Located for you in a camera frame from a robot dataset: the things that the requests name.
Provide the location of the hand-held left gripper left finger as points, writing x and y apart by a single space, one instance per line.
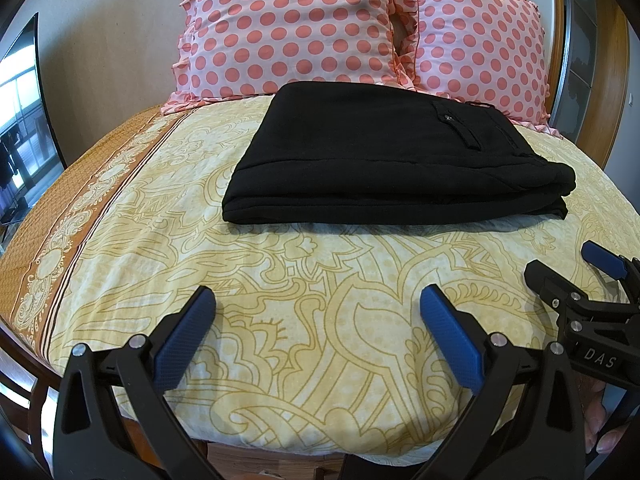
182 340

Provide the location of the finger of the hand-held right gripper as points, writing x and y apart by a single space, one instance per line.
602 259
542 275

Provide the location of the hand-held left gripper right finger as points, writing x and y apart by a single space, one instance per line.
450 330

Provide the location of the black pants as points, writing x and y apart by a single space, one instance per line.
375 160

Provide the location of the person's right hand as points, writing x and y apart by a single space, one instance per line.
597 417

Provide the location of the yellow patterned bed sheet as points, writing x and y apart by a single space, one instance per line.
300 270

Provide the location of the wooden headboard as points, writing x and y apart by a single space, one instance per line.
614 85

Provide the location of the glass sliding door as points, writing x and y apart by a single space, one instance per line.
582 35

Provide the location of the pink polka dot pillow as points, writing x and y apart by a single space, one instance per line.
280 25
475 45

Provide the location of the black flat television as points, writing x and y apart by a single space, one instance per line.
25 110

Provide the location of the wooden bed frame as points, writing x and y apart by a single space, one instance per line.
17 355

